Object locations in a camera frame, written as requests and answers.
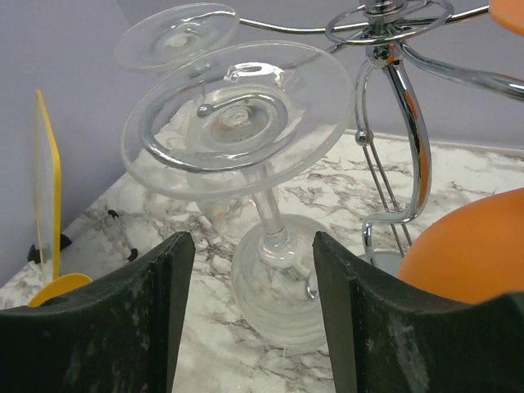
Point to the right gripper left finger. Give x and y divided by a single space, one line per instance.
119 333

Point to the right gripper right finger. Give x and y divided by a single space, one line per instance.
384 335

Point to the yellow plastic wine glass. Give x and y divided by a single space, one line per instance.
60 286

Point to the orange plastic wine glass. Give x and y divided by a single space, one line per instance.
472 254

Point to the clear wine glass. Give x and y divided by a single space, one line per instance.
237 122

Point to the clear glass hanging on rack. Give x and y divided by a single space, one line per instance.
172 38

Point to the small whiteboard yellow frame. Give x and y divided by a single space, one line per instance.
47 191

